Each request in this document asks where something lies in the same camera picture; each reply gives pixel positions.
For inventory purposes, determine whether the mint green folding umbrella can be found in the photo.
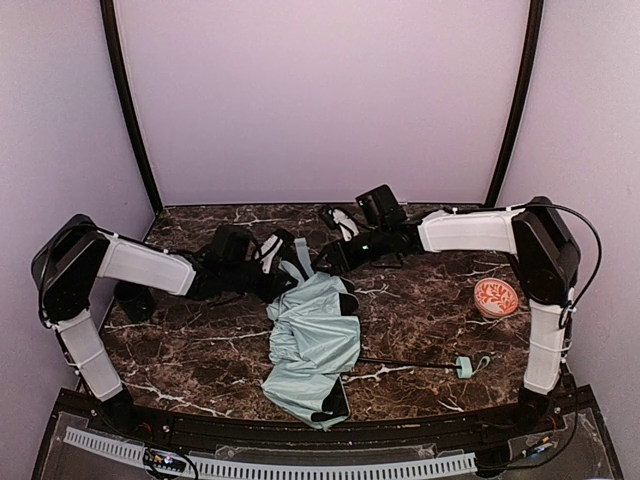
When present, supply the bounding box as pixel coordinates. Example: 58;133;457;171
262;237;492;431

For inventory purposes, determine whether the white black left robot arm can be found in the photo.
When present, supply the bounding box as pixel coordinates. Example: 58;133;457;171
31;214;295;402

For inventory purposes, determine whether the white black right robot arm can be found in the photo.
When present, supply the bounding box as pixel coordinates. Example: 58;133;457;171
313;184;584;395

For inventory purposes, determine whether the red white patterned bowl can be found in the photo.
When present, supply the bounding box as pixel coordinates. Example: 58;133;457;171
474;278;519;319

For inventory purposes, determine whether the white slotted cable duct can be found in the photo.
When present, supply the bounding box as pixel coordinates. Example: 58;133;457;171
63;427;477;479

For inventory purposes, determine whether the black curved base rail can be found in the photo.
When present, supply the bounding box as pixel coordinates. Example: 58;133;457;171
54;387;596;459

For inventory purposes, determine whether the left black corner post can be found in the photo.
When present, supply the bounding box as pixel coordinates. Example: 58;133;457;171
99;0;164;216

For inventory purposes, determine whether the black corner post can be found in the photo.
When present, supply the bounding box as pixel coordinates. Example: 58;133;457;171
99;0;164;216
483;0;544;207

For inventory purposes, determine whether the right black corner post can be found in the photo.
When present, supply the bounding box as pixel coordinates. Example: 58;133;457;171
483;0;544;207

